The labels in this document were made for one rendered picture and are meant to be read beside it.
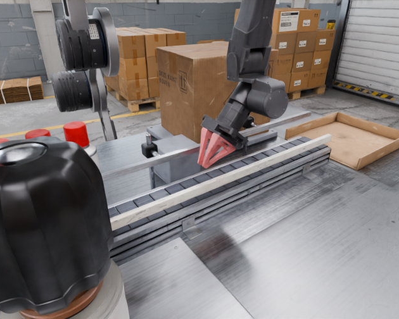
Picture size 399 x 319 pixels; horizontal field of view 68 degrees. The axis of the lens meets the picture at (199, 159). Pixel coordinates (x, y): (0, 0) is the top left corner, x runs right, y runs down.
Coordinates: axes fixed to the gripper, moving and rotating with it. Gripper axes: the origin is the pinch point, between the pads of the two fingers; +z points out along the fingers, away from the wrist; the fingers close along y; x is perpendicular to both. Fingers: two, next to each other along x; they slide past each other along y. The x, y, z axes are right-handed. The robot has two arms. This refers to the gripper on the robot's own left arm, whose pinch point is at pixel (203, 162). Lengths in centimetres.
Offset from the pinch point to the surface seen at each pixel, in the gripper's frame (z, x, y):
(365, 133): -38, 61, 0
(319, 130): -31, 52, -11
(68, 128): 5.6, -29.2, 1.2
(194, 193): 6.2, -2.2, 4.6
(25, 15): -29, 20, -530
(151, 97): -22, 153, -301
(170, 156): 2.6, -6.2, -3.3
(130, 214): 14.5, -13.3, 4.7
